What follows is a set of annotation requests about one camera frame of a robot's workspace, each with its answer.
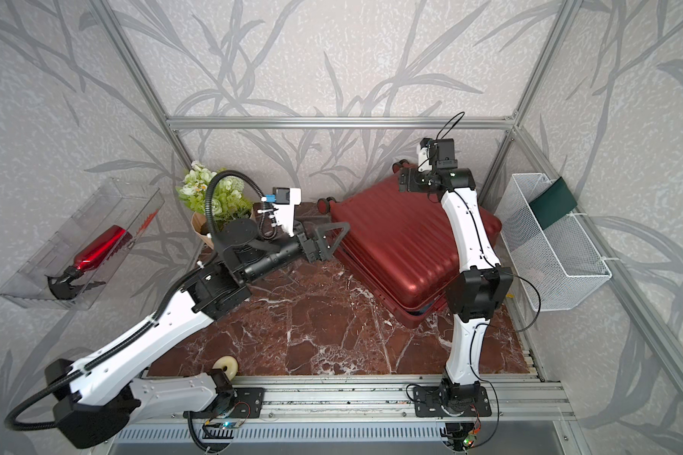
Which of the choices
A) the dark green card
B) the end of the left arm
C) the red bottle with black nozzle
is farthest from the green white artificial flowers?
the dark green card

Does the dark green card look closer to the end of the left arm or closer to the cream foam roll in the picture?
the end of the left arm

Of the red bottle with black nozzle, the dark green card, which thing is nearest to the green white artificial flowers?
the red bottle with black nozzle

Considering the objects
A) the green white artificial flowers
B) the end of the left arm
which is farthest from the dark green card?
the green white artificial flowers

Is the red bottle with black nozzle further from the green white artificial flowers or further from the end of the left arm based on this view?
the end of the left arm

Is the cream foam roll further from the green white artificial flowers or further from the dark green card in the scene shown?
the dark green card

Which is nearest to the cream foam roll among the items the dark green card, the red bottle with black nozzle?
the red bottle with black nozzle

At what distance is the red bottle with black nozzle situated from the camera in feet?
1.96

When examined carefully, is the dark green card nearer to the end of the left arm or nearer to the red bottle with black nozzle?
the end of the left arm

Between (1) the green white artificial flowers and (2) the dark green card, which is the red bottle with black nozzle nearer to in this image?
(1) the green white artificial flowers

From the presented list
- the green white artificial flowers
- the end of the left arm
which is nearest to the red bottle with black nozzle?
the green white artificial flowers

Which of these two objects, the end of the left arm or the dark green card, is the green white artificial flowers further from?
the dark green card

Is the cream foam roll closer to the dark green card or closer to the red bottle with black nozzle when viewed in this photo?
the red bottle with black nozzle

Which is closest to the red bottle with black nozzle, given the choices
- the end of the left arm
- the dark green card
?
the end of the left arm
